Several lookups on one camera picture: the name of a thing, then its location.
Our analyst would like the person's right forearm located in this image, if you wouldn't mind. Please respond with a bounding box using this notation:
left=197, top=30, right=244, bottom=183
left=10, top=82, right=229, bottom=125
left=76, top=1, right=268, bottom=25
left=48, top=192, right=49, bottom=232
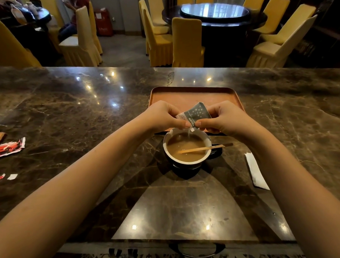
left=237, top=120, right=340, bottom=258

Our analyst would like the white paper wrapper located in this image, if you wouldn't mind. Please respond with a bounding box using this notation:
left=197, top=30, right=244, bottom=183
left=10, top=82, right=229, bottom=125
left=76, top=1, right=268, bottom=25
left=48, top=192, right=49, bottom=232
left=243, top=152, right=272, bottom=191

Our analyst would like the dark wooden cabinet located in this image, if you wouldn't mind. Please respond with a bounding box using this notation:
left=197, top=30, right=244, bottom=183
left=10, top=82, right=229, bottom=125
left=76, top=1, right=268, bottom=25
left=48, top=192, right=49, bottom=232
left=285, top=0, right=340, bottom=70

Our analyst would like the red empty sachet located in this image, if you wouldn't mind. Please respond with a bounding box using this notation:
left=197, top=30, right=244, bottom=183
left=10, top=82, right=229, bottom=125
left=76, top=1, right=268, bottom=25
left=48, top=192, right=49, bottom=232
left=0, top=136, right=26, bottom=161

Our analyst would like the dark cluttered side table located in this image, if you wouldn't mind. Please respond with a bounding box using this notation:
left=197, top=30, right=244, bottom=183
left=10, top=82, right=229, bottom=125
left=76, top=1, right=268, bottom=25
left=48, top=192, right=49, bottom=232
left=0, top=0, right=61, bottom=67

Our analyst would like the red fire equipment box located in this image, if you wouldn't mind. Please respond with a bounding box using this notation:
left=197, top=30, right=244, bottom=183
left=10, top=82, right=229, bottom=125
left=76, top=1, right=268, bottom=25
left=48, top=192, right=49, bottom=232
left=93, top=7, right=115, bottom=37

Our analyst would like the orange-brown serving tray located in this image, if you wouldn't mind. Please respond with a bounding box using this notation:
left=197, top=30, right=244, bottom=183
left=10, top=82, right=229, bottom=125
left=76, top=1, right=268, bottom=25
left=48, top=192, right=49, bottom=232
left=147, top=85, right=246, bottom=136

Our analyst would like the milky brown coffee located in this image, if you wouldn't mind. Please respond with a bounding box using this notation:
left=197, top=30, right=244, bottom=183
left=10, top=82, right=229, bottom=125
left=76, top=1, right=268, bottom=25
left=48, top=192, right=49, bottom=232
left=166, top=132, right=207, bottom=163

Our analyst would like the person's right hand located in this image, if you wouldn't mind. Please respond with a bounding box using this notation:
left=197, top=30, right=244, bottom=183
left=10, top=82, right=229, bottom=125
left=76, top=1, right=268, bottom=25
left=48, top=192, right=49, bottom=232
left=194, top=99, right=261, bottom=137

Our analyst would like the group of yellow chairs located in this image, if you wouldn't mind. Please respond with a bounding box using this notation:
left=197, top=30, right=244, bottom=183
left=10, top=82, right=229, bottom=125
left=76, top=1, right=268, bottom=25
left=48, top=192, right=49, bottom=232
left=136, top=0, right=319, bottom=73

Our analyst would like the wooden stir stick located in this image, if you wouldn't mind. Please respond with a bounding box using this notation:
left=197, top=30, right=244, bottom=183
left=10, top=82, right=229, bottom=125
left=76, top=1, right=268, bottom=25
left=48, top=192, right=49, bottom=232
left=177, top=141, right=233, bottom=156

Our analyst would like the person's left hand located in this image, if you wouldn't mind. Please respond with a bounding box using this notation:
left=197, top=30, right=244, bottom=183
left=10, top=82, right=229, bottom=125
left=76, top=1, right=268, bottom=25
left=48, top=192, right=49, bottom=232
left=141, top=100, right=192, bottom=134

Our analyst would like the person's left forearm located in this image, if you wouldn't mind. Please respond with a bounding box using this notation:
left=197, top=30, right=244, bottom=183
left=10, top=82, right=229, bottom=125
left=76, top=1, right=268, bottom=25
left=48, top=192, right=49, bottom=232
left=0, top=108, right=160, bottom=258

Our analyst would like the glass turntable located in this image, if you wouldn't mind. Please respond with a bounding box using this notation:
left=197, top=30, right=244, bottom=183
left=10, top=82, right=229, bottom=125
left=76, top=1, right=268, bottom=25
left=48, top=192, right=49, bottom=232
left=180, top=2, right=252, bottom=21

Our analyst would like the grey starred sugar packet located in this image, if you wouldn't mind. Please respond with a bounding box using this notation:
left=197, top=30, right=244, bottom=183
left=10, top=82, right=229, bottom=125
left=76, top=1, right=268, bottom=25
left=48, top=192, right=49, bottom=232
left=175, top=101, right=213, bottom=130

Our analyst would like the black cup with white inside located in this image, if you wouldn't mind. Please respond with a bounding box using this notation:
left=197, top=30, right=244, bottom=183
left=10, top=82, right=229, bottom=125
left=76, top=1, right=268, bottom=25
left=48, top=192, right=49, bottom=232
left=162, top=127, right=224, bottom=172

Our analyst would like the dark round dining table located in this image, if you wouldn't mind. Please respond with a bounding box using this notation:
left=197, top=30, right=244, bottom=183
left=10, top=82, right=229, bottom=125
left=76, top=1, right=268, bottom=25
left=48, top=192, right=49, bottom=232
left=160, top=1, right=268, bottom=69

